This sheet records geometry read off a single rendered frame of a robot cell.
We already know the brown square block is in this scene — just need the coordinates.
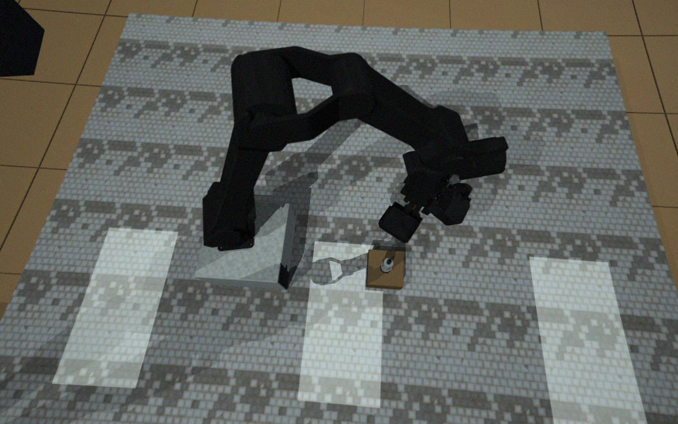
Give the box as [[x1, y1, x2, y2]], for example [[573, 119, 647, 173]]
[[366, 249, 404, 290]]

